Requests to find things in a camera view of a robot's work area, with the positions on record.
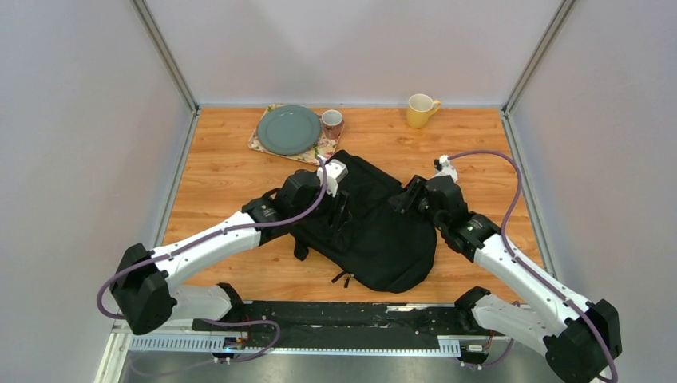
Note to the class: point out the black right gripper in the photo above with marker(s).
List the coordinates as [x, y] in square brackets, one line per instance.
[404, 201]

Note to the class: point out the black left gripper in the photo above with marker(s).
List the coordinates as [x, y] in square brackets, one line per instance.
[342, 215]

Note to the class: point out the black fabric student bag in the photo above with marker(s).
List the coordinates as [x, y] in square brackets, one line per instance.
[381, 248]

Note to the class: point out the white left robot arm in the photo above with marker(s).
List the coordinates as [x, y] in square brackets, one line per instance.
[149, 286]

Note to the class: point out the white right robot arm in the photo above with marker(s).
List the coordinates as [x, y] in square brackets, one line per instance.
[578, 338]

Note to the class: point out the floral serving tray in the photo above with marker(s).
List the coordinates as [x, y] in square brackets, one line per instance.
[323, 146]

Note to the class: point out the brown patterned mug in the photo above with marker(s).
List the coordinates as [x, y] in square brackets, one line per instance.
[332, 123]

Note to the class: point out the yellow ceramic mug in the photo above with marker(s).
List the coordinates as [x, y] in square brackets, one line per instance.
[420, 109]

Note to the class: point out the teal ceramic plate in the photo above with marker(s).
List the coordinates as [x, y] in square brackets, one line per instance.
[288, 130]

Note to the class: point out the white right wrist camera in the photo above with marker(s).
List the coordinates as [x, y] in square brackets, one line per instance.
[444, 168]

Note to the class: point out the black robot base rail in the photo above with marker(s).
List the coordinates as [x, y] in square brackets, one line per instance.
[343, 325]

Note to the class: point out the aluminium frame post right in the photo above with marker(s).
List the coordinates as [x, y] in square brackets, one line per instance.
[548, 37]

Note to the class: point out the aluminium frame post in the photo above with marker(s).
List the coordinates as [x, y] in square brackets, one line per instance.
[548, 37]
[148, 21]

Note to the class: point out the aluminium frame post left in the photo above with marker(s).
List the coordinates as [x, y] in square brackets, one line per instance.
[148, 21]

